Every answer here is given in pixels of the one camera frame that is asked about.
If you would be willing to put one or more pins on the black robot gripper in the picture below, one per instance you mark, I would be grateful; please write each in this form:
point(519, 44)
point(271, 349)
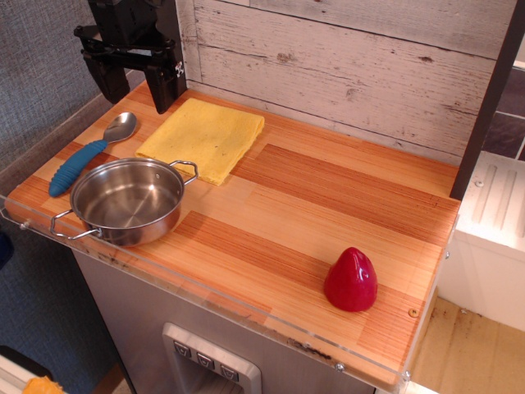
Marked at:
point(124, 35)

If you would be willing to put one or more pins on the small stainless steel pot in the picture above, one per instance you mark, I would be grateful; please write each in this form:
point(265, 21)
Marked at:
point(129, 202)

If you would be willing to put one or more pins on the yellow folded cloth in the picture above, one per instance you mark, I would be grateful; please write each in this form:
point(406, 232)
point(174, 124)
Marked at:
point(213, 137)

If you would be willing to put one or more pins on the silver dispenser panel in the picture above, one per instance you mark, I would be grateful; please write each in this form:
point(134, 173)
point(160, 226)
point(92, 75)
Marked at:
point(200, 366)

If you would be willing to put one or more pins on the red toy strawberry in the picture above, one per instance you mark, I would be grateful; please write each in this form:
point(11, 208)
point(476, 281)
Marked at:
point(351, 283)

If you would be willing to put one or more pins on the orange object bottom left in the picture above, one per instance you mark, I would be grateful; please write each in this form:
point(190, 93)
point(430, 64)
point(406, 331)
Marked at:
point(42, 385)

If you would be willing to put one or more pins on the spoon with blue handle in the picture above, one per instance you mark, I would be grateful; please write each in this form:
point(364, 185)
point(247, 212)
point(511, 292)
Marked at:
point(121, 128)

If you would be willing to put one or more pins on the dark right support post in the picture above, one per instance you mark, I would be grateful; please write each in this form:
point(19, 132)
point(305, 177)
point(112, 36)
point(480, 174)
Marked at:
point(495, 89)

